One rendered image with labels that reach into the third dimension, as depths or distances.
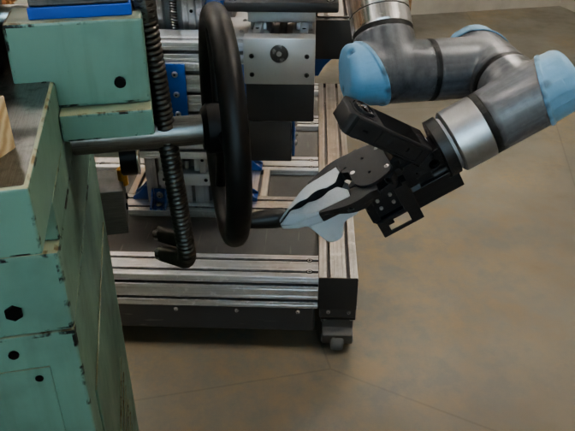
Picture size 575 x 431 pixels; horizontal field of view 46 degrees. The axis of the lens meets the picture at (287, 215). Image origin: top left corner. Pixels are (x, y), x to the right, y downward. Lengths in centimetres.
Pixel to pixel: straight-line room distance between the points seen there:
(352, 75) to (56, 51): 33
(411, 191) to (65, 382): 43
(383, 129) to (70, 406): 43
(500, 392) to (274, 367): 52
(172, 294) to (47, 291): 96
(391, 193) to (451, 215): 150
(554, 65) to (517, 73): 4
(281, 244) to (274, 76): 52
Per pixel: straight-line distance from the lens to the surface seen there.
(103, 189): 111
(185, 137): 80
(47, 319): 68
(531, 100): 78
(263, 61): 131
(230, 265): 158
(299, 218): 78
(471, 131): 77
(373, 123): 72
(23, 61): 74
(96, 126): 74
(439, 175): 80
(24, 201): 54
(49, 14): 73
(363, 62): 80
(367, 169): 77
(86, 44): 73
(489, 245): 215
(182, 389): 162
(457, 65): 84
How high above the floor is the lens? 114
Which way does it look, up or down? 31 degrees down
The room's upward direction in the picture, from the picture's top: straight up
